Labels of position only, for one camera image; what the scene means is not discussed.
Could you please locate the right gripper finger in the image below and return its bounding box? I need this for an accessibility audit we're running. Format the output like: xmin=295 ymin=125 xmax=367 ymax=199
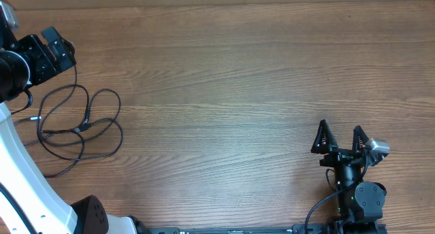
xmin=351 ymin=125 xmax=369 ymax=154
xmin=311 ymin=119 xmax=338 ymax=154

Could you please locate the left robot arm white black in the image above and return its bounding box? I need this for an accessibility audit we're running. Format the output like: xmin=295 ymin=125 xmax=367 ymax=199
xmin=1 ymin=2 xmax=149 ymax=234

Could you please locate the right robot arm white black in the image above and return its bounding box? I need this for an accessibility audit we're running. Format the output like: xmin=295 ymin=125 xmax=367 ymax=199
xmin=303 ymin=119 xmax=390 ymax=234

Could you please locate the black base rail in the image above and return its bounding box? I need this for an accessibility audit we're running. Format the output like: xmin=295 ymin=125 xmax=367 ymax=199
xmin=149 ymin=223 xmax=388 ymax=234

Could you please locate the black USB cable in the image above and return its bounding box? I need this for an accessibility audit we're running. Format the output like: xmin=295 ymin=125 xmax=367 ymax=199
xmin=10 ymin=65 xmax=91 ymax=179
xmin=36 ymin=87 xmax=124 ymax=162

